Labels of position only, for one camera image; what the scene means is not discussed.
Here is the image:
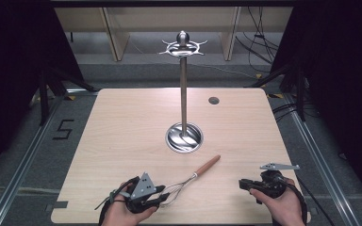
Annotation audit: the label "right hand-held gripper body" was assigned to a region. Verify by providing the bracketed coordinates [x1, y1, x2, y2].
[256, 162, 301, 200]

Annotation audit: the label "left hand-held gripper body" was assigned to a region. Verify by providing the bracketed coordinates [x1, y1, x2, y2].
[119, 171, 158, 215]

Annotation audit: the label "wire whisk with wooden handle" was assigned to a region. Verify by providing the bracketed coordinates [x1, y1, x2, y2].
[160, 153, 222, 207]

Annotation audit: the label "person's right hand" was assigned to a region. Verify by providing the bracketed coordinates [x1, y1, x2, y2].
[250, 177, 306, 226]

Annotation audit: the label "person's left hand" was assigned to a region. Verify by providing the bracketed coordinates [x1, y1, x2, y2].
[101, 181, 158, 226]

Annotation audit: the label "steel utensil hanging stand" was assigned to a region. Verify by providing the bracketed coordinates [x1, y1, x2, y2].
[158, 30, 208, 154]

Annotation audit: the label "black metal stand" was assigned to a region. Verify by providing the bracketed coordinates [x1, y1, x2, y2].
[246, 60, 309, 122]
[37, 64, 99, 127]

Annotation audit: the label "light wooden shelf unit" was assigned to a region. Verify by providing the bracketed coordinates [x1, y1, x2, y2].
[54, 6, 294, 63]

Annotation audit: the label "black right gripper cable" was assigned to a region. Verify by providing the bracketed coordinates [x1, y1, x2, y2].
[277, 176, 337, 226]

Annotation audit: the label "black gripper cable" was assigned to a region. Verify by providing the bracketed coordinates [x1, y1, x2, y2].
[277, 176, 337, 226]
[94, 179, 140, 226]

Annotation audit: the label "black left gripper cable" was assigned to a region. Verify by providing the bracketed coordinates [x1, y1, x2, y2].
[94, 179, 140, 226]

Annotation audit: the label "aluminium floor rail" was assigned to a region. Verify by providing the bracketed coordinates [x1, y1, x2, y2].
[0, 89, 100, 226]
[282, 93, 361, 226]

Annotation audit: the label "black floor cables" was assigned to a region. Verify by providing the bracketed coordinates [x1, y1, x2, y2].
[235, 6, 281, 74]

